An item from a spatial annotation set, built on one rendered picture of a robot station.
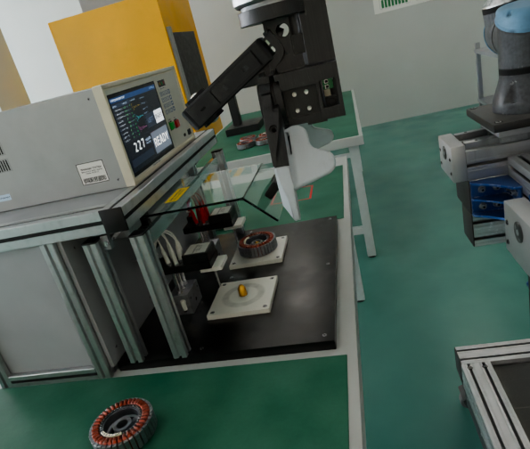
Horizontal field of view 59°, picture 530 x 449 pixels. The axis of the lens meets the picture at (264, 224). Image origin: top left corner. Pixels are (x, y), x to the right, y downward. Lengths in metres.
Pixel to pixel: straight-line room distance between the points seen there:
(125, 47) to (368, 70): 3.01
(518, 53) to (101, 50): 4.17
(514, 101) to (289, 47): 0.83
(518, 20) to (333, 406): 0.88
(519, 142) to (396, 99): 5.18
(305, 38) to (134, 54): 4.36
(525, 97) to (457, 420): 1.10
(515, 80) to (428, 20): 5.15
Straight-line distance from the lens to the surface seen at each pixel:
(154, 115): 1.17
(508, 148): 1.24
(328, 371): 0.90
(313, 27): 0.49
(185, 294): 1.13
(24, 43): 7.56
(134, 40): 4.80
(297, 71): 0.47
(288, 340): 0.96
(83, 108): 1.01
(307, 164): 0.46
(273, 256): 1.29
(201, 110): 0.50
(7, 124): 1.10
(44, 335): 1.12
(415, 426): 1.83
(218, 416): 0.88
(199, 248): 1.10
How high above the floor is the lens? 1.32
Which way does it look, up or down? 21 degrees down
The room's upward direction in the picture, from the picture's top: 15 degrees counter-clockwise
